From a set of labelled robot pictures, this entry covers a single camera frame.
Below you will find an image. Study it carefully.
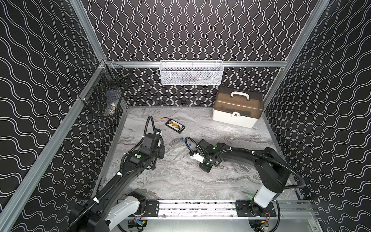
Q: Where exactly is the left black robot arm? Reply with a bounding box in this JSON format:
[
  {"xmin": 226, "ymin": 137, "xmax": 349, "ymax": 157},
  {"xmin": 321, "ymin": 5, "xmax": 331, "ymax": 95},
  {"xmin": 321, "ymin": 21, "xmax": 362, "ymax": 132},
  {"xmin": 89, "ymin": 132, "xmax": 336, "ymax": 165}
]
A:
[{"xmin": 65, "ymin": 116, "xmax": 165, "ymax": 232}]

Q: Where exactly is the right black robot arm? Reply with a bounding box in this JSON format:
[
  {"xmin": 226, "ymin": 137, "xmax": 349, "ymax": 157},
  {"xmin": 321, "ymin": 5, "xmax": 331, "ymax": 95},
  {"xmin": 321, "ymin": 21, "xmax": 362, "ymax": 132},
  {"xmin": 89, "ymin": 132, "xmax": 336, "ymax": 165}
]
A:
[{"xmin": 184, "ymin": 137, "xmax": 305, "ymax": 209}]

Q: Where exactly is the brown lid white toolbox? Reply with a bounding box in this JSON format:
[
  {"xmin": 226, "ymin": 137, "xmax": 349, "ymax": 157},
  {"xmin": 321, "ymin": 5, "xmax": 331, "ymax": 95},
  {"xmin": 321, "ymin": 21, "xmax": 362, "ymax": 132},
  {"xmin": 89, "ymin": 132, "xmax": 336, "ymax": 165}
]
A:
[{"xmin": 212, "ymin": 87, "xmax": 264, "ymax": 128}]

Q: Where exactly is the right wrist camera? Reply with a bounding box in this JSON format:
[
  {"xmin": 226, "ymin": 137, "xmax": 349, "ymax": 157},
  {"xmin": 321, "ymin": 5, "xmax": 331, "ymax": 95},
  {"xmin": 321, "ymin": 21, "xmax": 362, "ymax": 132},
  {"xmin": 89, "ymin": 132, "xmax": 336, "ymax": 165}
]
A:
[{"xmin": 189, "ymin": 150, "xmax": 204, "ymax": 163}]

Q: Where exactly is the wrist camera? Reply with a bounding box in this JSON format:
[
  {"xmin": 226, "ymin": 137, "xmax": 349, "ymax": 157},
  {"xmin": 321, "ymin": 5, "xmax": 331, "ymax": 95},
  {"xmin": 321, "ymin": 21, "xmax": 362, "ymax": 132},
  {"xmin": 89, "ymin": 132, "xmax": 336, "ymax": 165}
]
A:
[
  {"xmin": 155, "ymin": 129, "xmax": 162, "ymax": 137},
  {"xmin": 189, "ymin": 150, "xmax": 204, "ymax": 163}
]

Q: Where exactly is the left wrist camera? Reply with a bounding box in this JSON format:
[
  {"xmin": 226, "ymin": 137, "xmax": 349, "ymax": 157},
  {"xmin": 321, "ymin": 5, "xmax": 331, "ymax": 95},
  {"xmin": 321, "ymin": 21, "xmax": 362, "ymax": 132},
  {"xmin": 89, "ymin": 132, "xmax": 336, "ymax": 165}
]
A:
[{"xmin": 155, "ymin": 129, "xmax": 162, "ymax": 137}]

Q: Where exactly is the black battery pack with cable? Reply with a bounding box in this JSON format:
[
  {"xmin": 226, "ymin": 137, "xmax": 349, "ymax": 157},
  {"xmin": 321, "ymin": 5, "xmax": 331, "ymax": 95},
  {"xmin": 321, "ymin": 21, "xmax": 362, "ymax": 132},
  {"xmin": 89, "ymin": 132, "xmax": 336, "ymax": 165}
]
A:
[{"xmin": 158, "ymin": 117, "xmax": 185, "ymax": 134}]

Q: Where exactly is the aluminium front rail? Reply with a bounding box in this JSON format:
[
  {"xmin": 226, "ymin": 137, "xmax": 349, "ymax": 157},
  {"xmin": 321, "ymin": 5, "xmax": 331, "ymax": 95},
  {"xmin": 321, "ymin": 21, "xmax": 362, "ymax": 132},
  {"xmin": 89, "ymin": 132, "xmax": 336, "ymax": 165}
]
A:
[{"xmin": 82, "ymin": 199, "xmax": 315, "ymax": 219}]

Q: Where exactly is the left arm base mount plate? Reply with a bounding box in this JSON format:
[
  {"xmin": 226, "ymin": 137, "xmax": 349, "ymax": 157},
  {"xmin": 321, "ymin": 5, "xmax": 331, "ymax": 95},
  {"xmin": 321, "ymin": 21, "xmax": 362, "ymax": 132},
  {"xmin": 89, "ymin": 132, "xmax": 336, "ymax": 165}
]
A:
[{"xmin": 130, "ymin": 200, "xmax": 160, "ymax": 217}]

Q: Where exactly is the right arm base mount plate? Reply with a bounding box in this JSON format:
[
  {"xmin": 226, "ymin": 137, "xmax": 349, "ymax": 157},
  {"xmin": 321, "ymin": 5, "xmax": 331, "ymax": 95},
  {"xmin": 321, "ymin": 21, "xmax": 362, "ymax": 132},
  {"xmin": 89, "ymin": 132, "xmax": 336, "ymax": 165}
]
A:
[{"xmin": 235, "ymin": 200, "xmax": 277, "ymax": 218}]

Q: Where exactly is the black wire wall basket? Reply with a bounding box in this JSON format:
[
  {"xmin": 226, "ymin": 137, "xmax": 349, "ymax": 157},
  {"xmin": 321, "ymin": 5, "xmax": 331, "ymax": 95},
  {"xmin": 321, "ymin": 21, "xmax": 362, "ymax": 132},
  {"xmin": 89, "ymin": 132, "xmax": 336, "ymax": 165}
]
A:
[{"xmin": 82, "ymin": 63, "xmax": 132, "ymax": 118}]

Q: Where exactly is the white mesh wall basket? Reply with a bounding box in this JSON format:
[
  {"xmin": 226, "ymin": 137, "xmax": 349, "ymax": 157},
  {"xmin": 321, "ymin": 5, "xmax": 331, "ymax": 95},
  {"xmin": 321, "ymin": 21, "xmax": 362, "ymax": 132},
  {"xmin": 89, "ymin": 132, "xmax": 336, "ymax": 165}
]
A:
[{"xmin": 159, "ymin": 60, "xmax": 224, "ymax": 86}]

